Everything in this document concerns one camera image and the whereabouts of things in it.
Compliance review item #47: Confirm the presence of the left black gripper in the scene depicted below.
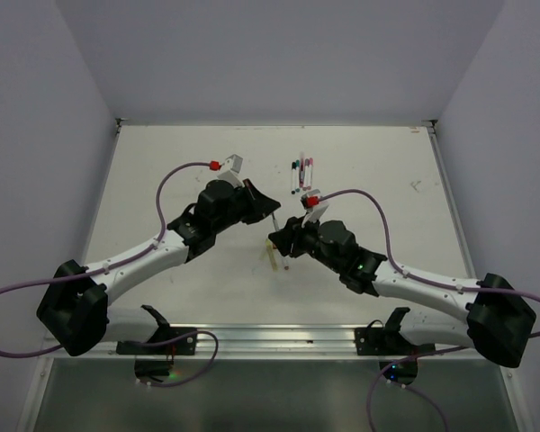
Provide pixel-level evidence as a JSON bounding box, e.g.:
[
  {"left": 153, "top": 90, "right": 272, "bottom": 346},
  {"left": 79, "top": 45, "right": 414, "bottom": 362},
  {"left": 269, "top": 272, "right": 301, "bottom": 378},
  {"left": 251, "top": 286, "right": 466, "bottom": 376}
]
[{"left": 212, "top": 179, "right": 279, "bottom": 234}]

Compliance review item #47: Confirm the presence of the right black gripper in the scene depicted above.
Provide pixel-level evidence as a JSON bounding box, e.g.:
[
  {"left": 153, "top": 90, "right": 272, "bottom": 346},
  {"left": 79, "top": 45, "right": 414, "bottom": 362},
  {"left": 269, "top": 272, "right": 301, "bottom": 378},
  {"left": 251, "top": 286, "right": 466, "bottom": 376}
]
[{"left": 268, "top": 211, "right": 344, "bottom": 274}]

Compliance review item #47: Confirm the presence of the yellow pen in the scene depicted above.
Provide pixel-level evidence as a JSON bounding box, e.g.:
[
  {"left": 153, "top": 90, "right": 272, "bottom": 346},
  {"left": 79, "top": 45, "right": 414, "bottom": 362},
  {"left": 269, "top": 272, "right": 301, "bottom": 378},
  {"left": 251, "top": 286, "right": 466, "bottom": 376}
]
[{"left": 265, "top": 239, "right": 279, "bottom": 272}]

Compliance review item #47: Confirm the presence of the dark purple pen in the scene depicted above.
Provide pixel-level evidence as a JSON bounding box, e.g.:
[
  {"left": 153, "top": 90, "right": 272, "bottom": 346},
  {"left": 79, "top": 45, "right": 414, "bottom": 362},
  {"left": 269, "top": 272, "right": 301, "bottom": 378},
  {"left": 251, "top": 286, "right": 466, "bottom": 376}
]
[{"left": 271, "top": 214, "right": 280, "bottom": 232}]

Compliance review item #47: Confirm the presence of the pink capped white pen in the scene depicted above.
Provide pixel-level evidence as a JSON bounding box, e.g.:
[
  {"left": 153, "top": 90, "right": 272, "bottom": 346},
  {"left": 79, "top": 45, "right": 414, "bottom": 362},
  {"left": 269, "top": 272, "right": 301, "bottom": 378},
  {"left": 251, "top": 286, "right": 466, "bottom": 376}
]
[{"left": 303, "top": 157, "right": 313, "bottom": 191}]

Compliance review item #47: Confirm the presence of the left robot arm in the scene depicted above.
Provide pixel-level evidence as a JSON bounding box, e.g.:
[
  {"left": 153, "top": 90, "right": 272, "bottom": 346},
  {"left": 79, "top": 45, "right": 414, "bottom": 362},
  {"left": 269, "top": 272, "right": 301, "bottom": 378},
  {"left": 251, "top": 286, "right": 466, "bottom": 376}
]
[{"left": 37, "top": 180, "right": 280, "bottom": 356}]

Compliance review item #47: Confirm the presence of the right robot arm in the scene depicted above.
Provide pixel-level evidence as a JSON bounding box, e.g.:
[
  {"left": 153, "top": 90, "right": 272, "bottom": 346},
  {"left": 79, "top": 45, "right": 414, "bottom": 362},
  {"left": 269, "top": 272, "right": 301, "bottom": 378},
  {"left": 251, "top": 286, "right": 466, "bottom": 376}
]
[{"left": 268, "top": 217, "right": 536, "bottom": 368}]

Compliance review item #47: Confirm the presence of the black capped white pen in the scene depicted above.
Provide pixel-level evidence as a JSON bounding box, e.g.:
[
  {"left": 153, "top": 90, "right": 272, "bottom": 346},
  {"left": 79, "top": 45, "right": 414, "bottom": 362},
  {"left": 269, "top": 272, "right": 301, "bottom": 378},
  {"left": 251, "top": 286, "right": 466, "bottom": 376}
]
[{"left": 291, "top": 161, "right": 296, "bottom": 194}]

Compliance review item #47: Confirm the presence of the teal capped white pen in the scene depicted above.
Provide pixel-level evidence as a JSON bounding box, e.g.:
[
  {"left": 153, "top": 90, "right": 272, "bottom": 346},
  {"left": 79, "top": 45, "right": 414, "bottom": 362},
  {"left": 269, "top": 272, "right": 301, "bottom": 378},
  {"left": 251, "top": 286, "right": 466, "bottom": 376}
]
[{"left": 293, "top": 159, "right": 301, "bottom": 193}]

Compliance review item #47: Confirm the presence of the magenta pen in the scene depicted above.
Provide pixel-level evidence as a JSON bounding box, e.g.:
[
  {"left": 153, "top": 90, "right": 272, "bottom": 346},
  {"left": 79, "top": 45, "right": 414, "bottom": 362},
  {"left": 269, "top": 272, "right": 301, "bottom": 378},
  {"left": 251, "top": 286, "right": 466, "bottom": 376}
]
[{"left": 298, "top": 152, "right": 305, "bottom": 191}]

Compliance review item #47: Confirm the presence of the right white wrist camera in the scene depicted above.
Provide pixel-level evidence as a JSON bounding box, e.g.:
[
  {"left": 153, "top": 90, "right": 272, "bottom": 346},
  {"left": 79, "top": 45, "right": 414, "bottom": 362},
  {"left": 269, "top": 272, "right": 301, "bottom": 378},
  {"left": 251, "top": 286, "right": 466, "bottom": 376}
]
[{"left": 301, "top": 189, "right": 329, "bottom": 225}]

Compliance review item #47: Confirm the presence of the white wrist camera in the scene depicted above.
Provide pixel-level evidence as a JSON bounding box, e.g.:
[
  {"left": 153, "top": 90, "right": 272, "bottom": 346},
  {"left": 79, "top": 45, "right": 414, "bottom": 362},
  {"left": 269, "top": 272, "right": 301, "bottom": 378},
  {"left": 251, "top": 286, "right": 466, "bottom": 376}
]
[
  {"left": 209, "top": 154, "right": 243, "bottom": 188},
  {"left": 301, "top": 189, "right": 329, "bottom": 225}
]

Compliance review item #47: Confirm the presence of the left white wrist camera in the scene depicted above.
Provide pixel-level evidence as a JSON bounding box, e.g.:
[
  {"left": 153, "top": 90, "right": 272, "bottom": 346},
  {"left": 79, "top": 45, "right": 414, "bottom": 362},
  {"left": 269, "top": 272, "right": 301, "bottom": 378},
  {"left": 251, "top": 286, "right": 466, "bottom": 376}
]
[{"left": 209, "top": 154, "right": 243, "bottom": 188}]

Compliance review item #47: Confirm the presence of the aluminium mounting rail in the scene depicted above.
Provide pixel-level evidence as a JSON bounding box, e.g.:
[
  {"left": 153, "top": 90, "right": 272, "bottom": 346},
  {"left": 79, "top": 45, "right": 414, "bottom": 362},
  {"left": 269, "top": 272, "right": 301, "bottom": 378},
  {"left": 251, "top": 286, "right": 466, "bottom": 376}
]
[{"left": 40, "top": 322, "right": 514, "bottom": 361}]

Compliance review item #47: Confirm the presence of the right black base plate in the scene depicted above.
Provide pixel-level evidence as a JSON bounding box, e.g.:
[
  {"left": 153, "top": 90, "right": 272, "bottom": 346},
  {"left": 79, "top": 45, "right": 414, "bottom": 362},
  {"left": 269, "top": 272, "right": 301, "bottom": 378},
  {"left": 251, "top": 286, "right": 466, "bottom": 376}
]
[{"left": 354, "top": 327, "right": 436, "bottom": 356}]

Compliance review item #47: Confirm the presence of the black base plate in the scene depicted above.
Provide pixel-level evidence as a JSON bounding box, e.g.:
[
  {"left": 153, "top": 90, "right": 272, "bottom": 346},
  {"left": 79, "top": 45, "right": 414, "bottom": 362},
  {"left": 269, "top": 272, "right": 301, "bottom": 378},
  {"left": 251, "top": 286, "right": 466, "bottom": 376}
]
[
  {"left": 116, "top": 326, "right": 197, "bottom": 356},
  {"left": 354, "top": 327, "right": 436, "bottom": 356}
]

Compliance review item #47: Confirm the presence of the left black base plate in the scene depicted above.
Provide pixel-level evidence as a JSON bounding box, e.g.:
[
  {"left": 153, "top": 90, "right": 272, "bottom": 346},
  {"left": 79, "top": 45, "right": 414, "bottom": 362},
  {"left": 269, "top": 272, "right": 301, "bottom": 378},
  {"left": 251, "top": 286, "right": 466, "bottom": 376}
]
[{"left": 116, "top": 326, "right": 197, "bottom": 356}]

